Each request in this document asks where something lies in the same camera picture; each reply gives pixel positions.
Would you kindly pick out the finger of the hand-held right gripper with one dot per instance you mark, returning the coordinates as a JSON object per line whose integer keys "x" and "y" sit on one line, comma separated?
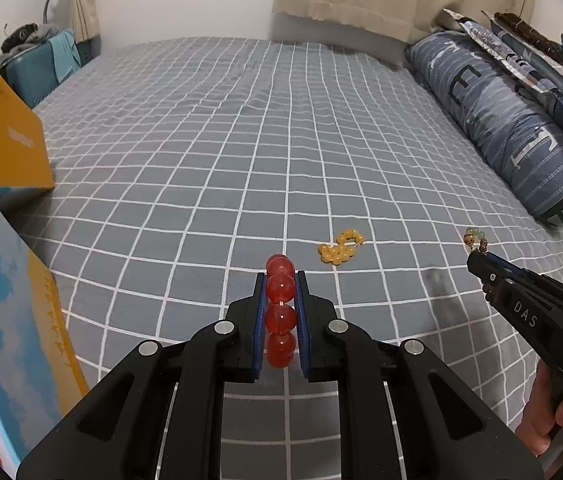
{"x": 531, "y": 280}
{"x": 481, "y": 265}

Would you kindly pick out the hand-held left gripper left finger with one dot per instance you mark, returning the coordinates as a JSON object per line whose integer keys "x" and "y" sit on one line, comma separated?
{"x": 260, "y": 330}

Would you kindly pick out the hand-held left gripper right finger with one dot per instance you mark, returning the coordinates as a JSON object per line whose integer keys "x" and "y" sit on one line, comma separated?
{"x": 304, "y": 330}

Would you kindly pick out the blue and yellow cardboard box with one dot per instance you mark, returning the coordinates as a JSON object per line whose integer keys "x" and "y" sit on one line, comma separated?
{"x": 21, "y": 310}

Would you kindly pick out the person's right hand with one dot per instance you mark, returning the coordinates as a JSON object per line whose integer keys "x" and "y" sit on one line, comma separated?
{"x": 536, "y": 420}

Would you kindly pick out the rolled blue striped duvet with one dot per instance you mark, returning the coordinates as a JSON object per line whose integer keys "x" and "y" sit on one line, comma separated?
{"x": 501, "y": 125}

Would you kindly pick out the navy patterned pillow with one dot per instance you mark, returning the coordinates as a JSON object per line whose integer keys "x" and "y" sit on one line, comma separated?
{"x": 556, "y": 90}

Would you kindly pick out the grey patterned pillow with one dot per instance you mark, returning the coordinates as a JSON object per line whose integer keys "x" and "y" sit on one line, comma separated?
{"x": 486, "y": 40}

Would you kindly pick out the light blue towel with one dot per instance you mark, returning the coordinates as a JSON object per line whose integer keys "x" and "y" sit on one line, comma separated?
{"x": 65, "y": 57}

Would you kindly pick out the teal suitcase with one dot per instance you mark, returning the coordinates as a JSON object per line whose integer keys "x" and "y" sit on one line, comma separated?
{"x": 31, "y": 72}

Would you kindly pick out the narrow beige curtain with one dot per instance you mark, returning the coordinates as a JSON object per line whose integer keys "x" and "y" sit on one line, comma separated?
{"x": 84, "y": 15}

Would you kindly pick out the dark clutter on suitcase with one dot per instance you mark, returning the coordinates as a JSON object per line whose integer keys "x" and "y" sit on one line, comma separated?
{"x": 26, "y": 35}

